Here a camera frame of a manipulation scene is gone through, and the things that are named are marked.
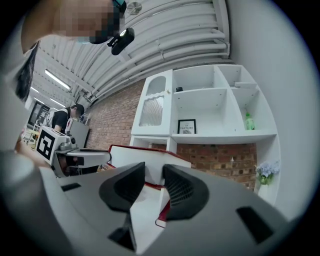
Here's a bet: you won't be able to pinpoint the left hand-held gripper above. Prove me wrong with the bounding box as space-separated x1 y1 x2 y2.
35 125 113 177

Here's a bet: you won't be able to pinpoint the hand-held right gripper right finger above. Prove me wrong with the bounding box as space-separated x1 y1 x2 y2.
131 163 289 256

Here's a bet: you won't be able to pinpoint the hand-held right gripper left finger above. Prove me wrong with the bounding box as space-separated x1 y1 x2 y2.
39 161 146 255

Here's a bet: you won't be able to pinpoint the thick red book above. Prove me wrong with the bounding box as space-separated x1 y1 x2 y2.
106 144 193 187

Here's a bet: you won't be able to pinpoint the thin red book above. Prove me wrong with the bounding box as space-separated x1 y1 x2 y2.
139 181 172 229

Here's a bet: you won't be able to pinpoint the person's left forearm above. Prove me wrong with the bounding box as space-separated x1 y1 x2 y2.
14 139 51 169

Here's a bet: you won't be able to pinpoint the grey metal cabinet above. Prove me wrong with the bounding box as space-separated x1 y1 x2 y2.
68 119 90 150

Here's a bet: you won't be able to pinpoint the white vase blue flowers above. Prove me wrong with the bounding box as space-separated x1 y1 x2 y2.
255 159 280 201

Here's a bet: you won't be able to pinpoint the person's white shirt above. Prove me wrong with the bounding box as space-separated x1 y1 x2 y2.
0 49 63 251

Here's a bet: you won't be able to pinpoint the black framed glass cabinet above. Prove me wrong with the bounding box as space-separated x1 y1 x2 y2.
26 101 51 126

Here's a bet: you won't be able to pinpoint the white cabinet door ribbed glass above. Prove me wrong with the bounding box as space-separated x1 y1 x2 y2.
131 69 174 137

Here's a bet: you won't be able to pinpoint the green bottle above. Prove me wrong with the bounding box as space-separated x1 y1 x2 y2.
244 111 256 131

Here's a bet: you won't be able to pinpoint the black framed picture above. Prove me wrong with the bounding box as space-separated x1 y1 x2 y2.
177 118 197 135

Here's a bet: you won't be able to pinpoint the white shelf unit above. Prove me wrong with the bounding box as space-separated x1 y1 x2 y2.
129 63 282 208

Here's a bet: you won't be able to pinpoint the person's head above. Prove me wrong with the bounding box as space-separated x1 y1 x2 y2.
21 0 127 55

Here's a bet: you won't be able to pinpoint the white ceiling pipes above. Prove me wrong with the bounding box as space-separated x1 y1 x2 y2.
32 0 232 101

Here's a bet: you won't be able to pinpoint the round ceiling fixture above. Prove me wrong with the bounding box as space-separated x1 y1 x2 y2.
126 1 143 16

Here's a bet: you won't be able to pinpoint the black head camera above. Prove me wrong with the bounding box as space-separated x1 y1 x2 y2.
106 27 136 56

